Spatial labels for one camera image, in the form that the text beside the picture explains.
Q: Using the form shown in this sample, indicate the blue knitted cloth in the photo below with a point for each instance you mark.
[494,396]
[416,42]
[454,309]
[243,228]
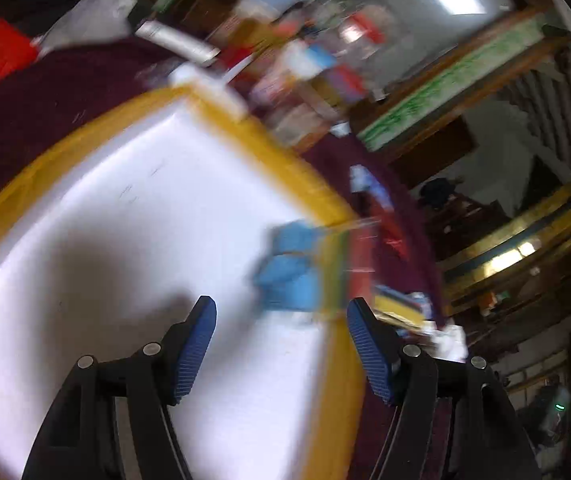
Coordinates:
[288,278]

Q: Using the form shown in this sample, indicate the maroon velvet tablecloth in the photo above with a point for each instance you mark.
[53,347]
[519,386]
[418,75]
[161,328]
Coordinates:
[40,110]

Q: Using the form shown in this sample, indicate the yellow rimmed white bin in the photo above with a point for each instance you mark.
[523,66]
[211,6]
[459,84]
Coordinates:
[140,259]

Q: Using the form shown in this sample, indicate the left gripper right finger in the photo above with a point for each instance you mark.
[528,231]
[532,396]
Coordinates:
[450,420]

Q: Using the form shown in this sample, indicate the colourful cloth pack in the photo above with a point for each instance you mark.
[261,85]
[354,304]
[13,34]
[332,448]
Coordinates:
[347,269]

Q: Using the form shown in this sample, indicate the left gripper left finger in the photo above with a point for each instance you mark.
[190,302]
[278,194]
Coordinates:
[79,439]

